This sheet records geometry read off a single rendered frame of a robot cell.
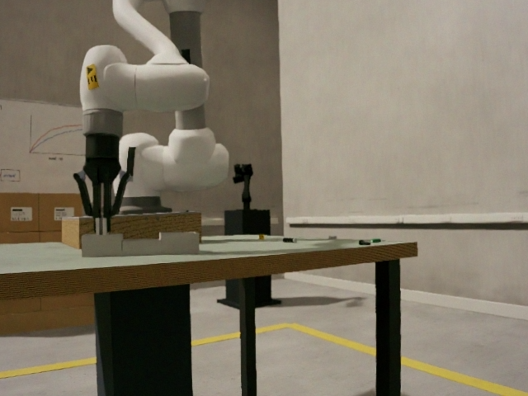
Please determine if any white three-compartment bin rack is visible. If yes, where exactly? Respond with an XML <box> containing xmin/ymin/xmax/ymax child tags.
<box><xmin>82</xmin><ymin>232</ymin><xmax>200</xmax><ymax>257</ymax></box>

